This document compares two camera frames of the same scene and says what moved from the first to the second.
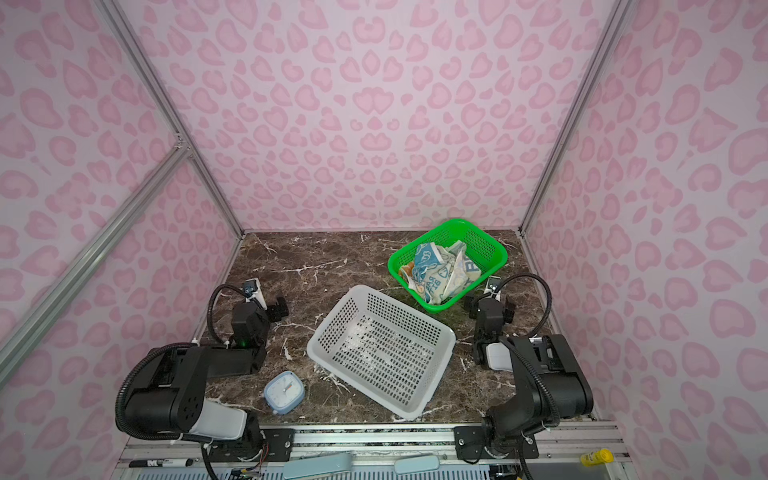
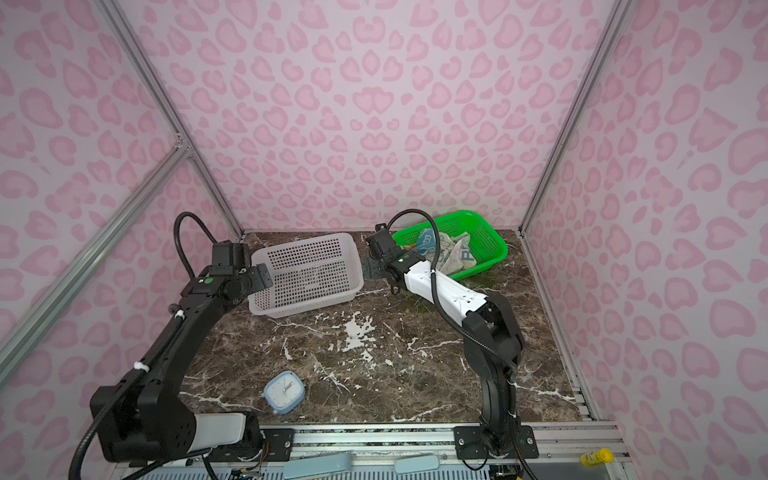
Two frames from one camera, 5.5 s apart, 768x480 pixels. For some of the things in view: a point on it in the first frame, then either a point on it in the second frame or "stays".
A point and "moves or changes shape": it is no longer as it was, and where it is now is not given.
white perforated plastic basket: (383, 349) -> (306, 273)
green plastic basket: (487, 253) moves or changes shape
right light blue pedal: (416, 464) stays
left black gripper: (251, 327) -> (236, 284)
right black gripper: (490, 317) -> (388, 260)
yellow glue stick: (603, 456) stays
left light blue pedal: (324, 465) stays
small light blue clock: (284, 392) stays
